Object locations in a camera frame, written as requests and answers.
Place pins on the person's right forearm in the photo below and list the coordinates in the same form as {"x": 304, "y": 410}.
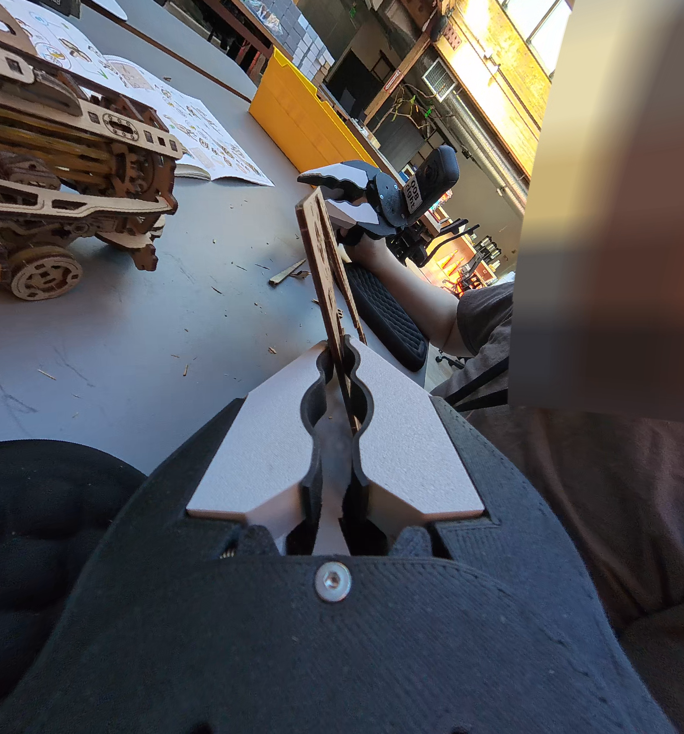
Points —
{"x": 428, "y": 309}

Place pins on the person's right hand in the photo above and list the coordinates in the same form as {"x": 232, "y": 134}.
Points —
{"x": 373, "y": 252}

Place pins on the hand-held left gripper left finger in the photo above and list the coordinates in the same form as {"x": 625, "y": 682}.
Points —
{"x": 261, "y": 453}

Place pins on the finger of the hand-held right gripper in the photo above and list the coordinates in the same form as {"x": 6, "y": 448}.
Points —
{"x": 356, "y": 217}
{"x": 353, "y": 175}

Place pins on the black chair frame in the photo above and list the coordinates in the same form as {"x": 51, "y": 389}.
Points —
{"x": 479, "y": 381}

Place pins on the white wall air vent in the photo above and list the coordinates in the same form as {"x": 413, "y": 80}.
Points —
{"x": 439, "y": 79}

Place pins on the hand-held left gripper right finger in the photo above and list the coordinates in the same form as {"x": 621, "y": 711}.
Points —
{"x": 416, "y": 453}

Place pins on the laser-cut plywood parts sheet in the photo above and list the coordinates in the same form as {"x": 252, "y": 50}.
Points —
{"x": 322, "y": 275}

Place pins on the yellow plastic bin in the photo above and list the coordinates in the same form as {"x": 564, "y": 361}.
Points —
{"x": 296, "y": 114}

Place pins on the wooden submarine model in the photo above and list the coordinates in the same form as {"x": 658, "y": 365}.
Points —
{"x": 118, "y": 123}

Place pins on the stack of white boxes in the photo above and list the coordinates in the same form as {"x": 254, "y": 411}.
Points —
{"x": 313, "y": 51}

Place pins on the illustrated instruction booklet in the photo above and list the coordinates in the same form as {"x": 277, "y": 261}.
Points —
{"x": 204, "y": 132}

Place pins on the thin wooden stick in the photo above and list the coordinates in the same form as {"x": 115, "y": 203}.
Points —
{"x": 287, "y": 272}

